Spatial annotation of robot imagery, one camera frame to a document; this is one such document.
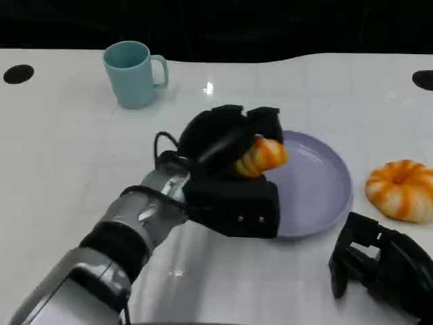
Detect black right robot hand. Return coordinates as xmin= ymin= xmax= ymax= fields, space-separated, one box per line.
xmin=328 ymin=211 xmax=433 ymax=321

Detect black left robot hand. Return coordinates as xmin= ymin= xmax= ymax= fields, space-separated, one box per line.
xmin=177 ymin=104 xmax=284 ymax=180

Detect orange and white bread roll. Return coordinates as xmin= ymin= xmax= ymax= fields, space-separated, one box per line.
xmin=365 ymin=159 xmax=433 ymax=223
xmin=233 ymin=137 xmax=289 ymax=179

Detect pale green mug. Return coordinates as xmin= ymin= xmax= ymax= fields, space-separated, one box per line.
xmin=102 ymin=41 xmax=169 ymax=110

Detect lilac plate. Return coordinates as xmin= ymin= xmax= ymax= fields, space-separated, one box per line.
xmin=263 ymin=130 xmax=353 ymax=240

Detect black table grommet hole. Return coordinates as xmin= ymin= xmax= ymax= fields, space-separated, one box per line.
xmin=411 ymin=70 xmax=433 ymax=90
xmin=3 ymin=64 xmax=35 ymax=85

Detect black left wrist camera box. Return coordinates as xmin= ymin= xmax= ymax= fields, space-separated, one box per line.
xmin=183 ymin=175 xmax=281 ymax=240

